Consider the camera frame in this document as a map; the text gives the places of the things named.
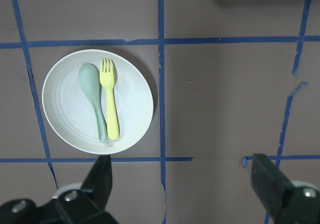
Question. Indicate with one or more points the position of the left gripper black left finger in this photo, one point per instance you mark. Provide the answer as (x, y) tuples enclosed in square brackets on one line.
[(98, 183)]

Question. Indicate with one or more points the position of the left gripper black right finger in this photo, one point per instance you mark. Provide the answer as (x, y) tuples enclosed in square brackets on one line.
[(271, 186)]

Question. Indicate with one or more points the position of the yellow plastic fork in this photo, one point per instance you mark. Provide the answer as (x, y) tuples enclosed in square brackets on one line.
[(107, 80)]

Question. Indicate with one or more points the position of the pale green spoon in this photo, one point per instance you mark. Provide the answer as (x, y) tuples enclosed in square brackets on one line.
[(90, 85)]

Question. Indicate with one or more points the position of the white round plate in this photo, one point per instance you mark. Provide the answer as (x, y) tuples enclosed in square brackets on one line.
[(72, 117)]

